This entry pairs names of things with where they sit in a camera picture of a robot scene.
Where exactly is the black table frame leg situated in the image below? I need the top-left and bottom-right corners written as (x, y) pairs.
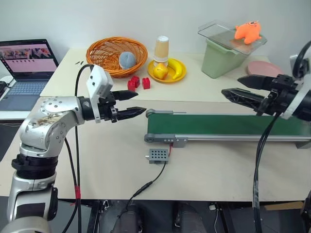
top-left (87, 200), bottom-right (102, 233)

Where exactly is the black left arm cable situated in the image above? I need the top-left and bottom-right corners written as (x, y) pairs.
top-left (62, 64), bottom-right (95, 233)

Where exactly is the dark grey rounded shape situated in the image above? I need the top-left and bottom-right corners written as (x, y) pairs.
top-left (173, 202), bottom-right (205, 233)
top-left (119, 203), bottom-right (144, 233)

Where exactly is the pink round plate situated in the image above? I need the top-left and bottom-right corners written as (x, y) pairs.
top-left (247, 60), bottom-right (284, 79)

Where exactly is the large red building brick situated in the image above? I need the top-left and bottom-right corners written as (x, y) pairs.
top-left (127, 76), bottom-right (141, 92)

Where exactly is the grey perforated control box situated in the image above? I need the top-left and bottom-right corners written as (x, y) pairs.
top-left (145, 149), bottom-right (172, 165)

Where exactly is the grey-blue plush ball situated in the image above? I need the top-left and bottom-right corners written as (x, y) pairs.
top-left (119, 51), bottom-right (137, 69)

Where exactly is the yellow toy fruit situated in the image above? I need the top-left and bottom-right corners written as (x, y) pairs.
top-left (153, 63), bottom-right (169, 80)

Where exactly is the pale green plastic bin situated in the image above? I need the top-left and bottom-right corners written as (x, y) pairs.
top-left (201, 36), bottom-right (268, 79)

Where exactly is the open grey laptop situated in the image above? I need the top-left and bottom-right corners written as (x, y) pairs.
top-left (0, 38), bottom-right (60, 111)

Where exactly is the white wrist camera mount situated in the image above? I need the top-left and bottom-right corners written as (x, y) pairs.
top-left (86, 65), bottom-right (114, 124)
top-left (282, 54), bottom-right (311, 120)

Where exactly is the yellow toy banana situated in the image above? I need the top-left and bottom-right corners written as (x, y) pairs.
top-left (167, 58), bottom-right (185, 80)

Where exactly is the green conveyor belt unit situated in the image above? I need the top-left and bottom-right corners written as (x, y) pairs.
top-left (144, 108), bottom-right (311, 149)

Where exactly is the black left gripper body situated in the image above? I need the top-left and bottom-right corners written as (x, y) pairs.
top-left (98, 91), bottom-right (119, 123)

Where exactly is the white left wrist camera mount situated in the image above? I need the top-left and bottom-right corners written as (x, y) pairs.
top-left (86, 65), bottom-right (114, 124)

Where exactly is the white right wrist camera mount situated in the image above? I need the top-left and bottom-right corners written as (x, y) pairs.
top-left (282, 54), bottom-right (311, 120)

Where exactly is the brown cardboard piece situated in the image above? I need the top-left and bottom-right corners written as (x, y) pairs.
top-left (263, 201), bottom-right (304, 212)

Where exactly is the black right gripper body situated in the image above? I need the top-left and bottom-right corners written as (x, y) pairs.
top-left (255, 74), bottom-right (304, 117)

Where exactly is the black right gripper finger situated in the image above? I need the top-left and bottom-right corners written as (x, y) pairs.
top-left (237, 74), bottom-right (275, 91)
top-left (221, 87), bottom-right (265, 112)

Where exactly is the black control box cable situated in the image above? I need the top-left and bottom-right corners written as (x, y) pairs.
top-left (114, 162), bottom-right (168, 219)

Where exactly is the upturned tan paper cup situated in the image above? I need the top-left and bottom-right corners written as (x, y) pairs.
top-left (153, 35), bottom-right (170, 60)

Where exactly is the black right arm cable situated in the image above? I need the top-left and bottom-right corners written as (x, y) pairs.
top-left (251, 40), bottom-right (311, 233)

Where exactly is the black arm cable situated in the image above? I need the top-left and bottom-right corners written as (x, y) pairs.
top-left (62, 64), bottom-right (95, 233)
top-left (251, 40), bottom-right (311, 233)

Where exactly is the orange wicker basket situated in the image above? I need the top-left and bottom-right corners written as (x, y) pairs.
top-left (86, 36), bottom-right (148, 78)

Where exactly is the clear plastic lid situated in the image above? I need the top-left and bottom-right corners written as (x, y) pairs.
top-left (197, 19), bottom-right (265, 55)

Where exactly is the yellow plastic plate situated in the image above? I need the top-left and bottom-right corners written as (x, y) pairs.
top-left (147, 58), bottom-right (187, 83)

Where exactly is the white plug with cable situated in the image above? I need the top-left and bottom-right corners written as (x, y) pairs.
top-left (208, 203), bottom-right (219, 228)

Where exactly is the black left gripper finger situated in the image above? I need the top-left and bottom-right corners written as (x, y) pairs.
top-left (116, 106), bottom-right (147, 121)
top-left (114, 90), bottom-right (139, 100)

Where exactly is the orange plush toy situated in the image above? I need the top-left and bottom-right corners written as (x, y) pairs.
top-left (234, 21), bottom-right (263, 45)

